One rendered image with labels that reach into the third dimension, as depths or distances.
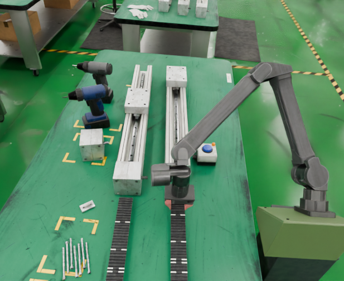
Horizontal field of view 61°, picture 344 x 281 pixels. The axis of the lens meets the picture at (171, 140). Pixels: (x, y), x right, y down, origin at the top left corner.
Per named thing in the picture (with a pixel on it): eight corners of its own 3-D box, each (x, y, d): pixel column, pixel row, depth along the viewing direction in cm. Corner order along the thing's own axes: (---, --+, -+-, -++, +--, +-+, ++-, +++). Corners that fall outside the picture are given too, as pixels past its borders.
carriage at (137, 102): (148, 119, 140) (148, 107, 135) (125, 117, 139) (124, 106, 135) (150, 100, 151) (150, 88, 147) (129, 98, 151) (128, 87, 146)
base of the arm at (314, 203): (337, 218, 93) (316, 211, 105) (338, 192, 94) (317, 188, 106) (310, 216, 93) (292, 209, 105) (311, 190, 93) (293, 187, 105)
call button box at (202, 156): (215, 166, 127) (217, 155, 122) (193, 165, 126) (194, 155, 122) (213, 153, 133) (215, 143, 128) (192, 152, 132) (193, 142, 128)
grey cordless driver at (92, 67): (112, 104, 156) (108, 67, 142) (76, 101, 157) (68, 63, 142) (116, 96, 162) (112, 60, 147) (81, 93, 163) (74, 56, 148)
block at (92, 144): (110, 159, 126) (107, 143, 120) (82, 161, 125) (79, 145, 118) (110, 144, 134) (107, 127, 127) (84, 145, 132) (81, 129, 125)
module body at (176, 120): (188, 179, 120) (190, 165, 115) (164, 178, 120) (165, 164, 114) (183, 79, 180) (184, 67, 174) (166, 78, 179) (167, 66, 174)
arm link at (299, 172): (327, 195, 96) (317, 193, 102) (328, 164, 97) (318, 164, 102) (301, 194, 95) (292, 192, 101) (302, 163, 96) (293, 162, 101)
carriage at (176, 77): (185, 92, 159) (187, 81, 154) (165, 91, 158) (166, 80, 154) (184, 77, 171) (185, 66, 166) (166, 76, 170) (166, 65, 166)
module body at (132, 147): (142, 177, 120) (141, 163, 114) (117, 177, 119) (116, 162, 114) (151, 78, 179) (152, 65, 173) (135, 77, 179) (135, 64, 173)
